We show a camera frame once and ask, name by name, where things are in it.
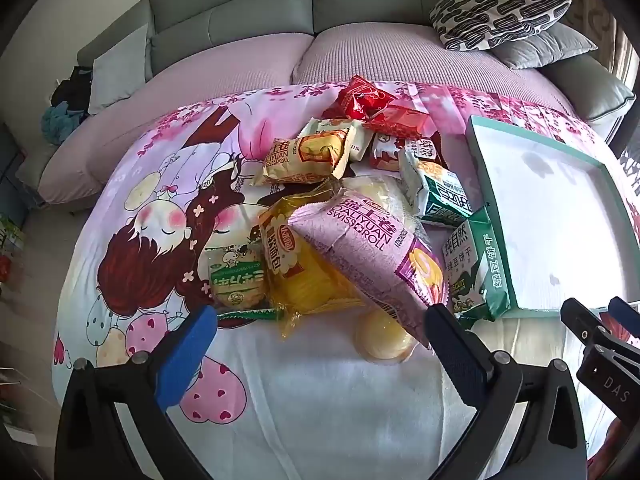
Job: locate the yellow roll cake packet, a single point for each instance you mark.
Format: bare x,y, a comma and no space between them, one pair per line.
305,157

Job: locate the small green white snack packet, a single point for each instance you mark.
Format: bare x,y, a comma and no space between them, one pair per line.
235,275

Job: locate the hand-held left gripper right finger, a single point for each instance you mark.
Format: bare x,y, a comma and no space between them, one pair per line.
452,345

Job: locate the yellow soft bread packet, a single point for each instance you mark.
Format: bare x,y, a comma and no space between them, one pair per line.
300,270

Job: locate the black white patterned cloth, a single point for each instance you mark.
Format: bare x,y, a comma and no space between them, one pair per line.
629,170

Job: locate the red printed snack packet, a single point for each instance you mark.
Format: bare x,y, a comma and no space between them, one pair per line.
362,97

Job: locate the white yellow snack packet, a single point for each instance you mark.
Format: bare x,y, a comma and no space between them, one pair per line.
357,140

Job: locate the black white patterned pillow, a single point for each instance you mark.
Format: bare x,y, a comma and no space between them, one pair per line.
500,15

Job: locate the teal rimmed white tray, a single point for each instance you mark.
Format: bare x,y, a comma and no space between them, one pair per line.
550,210

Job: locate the clear pale bread packet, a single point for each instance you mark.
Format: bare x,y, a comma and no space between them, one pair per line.
385,195

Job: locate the pink sofa seat cover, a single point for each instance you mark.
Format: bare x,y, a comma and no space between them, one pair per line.
225,60

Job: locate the light grey pillow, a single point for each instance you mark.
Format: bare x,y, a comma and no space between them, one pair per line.
117,70

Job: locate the small red white snack packet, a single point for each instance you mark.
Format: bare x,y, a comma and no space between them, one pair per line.
387,155

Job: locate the grey-green sofa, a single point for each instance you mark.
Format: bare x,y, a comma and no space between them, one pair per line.
280,15

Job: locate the green edged snack packet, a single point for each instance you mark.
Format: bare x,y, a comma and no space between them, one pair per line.
250,315

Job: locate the dark green biscuit packet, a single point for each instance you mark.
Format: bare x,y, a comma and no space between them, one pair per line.
480,270

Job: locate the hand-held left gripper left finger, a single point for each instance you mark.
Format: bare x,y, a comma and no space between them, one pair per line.
185,360

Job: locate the green white biscuit packet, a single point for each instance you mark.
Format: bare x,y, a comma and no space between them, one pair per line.
440,195

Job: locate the pink printed blanket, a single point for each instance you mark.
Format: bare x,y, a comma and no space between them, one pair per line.
310,400

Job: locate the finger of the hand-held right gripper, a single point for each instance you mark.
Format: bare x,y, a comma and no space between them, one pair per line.
622,312
580,321

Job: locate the purple roll cake packet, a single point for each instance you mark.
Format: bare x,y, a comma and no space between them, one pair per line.
365,245

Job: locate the round yellow cake packet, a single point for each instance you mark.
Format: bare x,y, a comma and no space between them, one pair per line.
380,340

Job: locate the colourful box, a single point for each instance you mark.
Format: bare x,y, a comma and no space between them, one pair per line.
10,245

